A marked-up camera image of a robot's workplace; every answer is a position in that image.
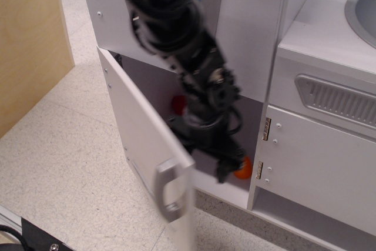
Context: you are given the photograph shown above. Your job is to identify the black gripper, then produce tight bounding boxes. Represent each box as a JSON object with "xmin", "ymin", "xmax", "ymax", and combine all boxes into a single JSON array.
[{"xmin": 167, "ymin": 115, "xmax": 246, "ymax": 183}]

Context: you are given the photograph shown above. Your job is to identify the grey fridge door handle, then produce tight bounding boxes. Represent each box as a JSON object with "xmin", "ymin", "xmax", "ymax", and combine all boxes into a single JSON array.
[{"xmin": 154, "ymin": 159, "xmax": 187, "ymax": 223}]

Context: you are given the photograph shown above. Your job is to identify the white low fridge door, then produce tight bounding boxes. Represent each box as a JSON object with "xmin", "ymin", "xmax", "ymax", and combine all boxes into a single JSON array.
[{"xmin": 97, "ymin": 48, "xmax": 196, "ymax": 250}]

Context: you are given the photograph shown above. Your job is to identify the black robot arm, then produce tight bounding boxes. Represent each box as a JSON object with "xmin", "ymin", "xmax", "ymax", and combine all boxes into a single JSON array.
[{"xmin": 125, "ymin": 0, "xmax": 246, "ymax": 183}]

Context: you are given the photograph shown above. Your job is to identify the white toy fridge cabinet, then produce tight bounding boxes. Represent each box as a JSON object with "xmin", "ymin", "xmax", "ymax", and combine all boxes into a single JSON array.
[{"xmin": 86, "ymin": 0, "xmax": 284, "ymax": 209}]

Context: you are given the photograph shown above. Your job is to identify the orange toy fruit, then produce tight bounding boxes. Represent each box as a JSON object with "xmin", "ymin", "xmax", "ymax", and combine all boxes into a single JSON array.
[{"xmin": 233, "ymin": 156, "xmax": 253, "ymax": 180}]

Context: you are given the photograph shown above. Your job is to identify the lower brass oven hinge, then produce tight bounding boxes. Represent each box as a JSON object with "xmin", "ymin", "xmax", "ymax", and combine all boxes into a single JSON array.
[{"xmin": 256, "ymin": 161, "xmax": 263, "ymax": 179}]

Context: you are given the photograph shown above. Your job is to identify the brass oven hinge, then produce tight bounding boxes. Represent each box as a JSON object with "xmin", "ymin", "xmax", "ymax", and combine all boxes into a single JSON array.
[
  {"xmin": 262, "ymin": 117, "xmax": 271, "ymax": 141},
  {"xmin": 256, "ymin": 161, "xmax": 263, "ymax": 179}
]

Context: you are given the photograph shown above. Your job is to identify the upper brass oven hinge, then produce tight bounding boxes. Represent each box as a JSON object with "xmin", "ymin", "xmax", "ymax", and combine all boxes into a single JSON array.
[{"xmin": 262, "ymin": 117, "xmax": 271, "ymax": 141}]

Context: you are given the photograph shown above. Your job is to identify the red toy bell pepper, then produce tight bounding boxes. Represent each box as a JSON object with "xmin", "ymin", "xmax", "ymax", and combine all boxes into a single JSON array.
[{"xmin": 171, "ymin": 95, "xmax": 187, "ymax": 116}]

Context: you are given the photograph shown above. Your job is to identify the white toy oven cabinet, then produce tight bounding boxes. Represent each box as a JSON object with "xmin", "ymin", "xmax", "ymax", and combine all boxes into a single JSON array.
[{"xmin": 249, "ymin": 0, "xmax": 375, "ymax": 250}]

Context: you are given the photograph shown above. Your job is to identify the grey vent panel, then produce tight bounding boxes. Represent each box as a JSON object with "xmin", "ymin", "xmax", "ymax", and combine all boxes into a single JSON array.
[{"xmin": 294, "ymin": 74, "xmax": 375, "ymax": 129}]

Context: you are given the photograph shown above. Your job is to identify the grey sink basin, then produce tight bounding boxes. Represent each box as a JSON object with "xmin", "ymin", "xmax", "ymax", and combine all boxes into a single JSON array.
[{"xmin": 344, "ymin": 0, "xmax": 375, "ymax": 48}]

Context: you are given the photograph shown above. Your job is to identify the light plywood panel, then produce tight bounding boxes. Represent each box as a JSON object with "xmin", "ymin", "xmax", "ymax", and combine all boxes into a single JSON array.
[{"xmin": 1, "ymin": 0, "xmax": 74, "ymax": 136}]

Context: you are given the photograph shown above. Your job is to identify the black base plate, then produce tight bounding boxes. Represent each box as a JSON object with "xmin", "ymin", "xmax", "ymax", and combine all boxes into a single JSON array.
[{"xmin": 21, "ymin": 218, "xmax": 73, "ymax": 251}]

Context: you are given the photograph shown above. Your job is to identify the aluminium rail bottom left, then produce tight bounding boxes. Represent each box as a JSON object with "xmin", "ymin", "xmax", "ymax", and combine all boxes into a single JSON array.
[{"xmin": 0, "ymin": 205, "xmax": 22, "ymax": 244}]

